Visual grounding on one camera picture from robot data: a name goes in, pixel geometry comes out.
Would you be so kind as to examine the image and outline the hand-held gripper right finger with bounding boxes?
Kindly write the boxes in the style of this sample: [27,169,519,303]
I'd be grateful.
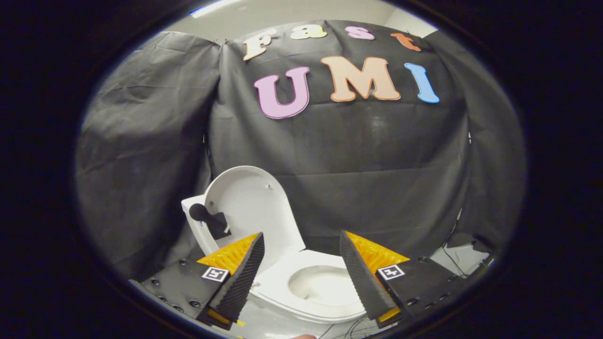
[339,230,472,329]

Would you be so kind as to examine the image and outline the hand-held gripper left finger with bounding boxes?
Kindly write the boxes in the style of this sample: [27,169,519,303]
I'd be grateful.
[128,232,265,331]

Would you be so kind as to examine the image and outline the white toilet lid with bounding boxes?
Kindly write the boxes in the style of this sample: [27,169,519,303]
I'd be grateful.
[204,166,306,276]

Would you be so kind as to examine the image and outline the white toilet tank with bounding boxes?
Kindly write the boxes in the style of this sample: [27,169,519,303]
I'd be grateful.
[181,194,232,257]

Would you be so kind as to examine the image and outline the black backdrop cloth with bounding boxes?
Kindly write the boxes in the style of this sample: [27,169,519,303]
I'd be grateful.
[75,20,527,283]

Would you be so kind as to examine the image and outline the tangle of thin cables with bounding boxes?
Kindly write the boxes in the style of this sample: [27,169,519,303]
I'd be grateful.
[320,316,392,339]

